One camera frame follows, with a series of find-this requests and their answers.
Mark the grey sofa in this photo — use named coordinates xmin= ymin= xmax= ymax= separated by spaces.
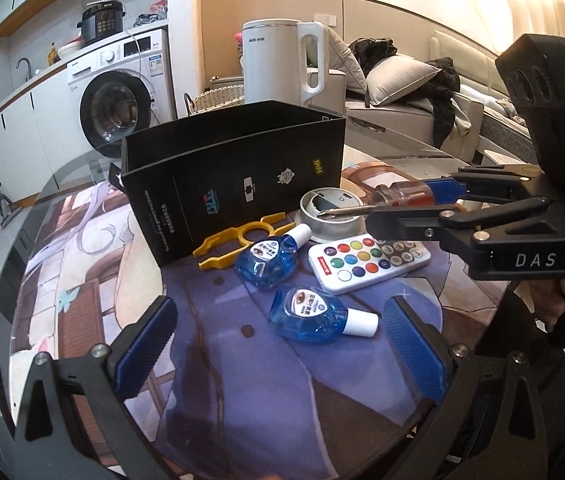
xmin=346 ymin=30 xmax=537 ymax=164

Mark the white electric kettle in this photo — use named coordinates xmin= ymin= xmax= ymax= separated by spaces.
xmin=242 ymin=18 xmax=329 ymax=106

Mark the black open cardboard box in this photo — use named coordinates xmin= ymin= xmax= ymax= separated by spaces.
xmin=109 ymin=101 xmax=346 ymax=266

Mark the chrome kitchen faucet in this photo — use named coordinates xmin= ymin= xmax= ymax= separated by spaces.
xmin=16 ymin=56 xmax=33 ymax=81

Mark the woven wicker basket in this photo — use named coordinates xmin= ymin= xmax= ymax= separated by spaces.
xmin=184 ymin=84 xmax=244 ymax=116

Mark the amber handle screwdriver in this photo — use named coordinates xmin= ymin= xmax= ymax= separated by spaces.
xmin=318 ymin=181 xmax=434 ymax=219

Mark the grey white pillow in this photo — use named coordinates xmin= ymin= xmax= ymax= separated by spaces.
xmin=366 ymin=54 xmax=441 ymax=107

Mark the blue eye drop bottle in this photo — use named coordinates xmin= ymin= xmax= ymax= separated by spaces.
xmin=268 ymin=285 xmax=380 ymax=344
xmin=234 ymin=223 xmax=313 ymax=289

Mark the white front-load washing machine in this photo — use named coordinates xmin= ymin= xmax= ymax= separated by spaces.
xmin=68 ymin=27 xmax=177 ymax=158

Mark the black rice cooker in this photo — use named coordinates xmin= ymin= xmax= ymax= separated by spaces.
xmin=76 ymin=0 xmax=125 ymax=47

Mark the black jacket on sofa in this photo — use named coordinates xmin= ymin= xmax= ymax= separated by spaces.
xmin=348 ymin=38 xmax=460 ymax=148

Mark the right hand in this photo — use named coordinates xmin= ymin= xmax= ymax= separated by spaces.
xmin=529 ymin=280 xmax=565 ymax=330

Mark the white colourful button remote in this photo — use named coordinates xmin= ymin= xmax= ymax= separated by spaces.
xmin=307 ymin=233 xmax=431 ymax=295

